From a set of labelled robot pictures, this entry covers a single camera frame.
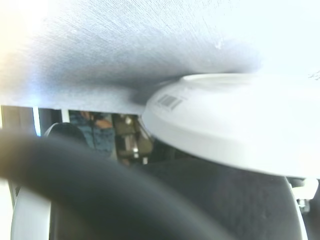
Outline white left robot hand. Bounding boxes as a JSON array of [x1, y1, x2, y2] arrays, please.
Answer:
[[0, 121, 320, 240]]

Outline person in blue jeans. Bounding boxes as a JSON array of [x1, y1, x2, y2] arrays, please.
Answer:
[[74, 111, 117, 160]]

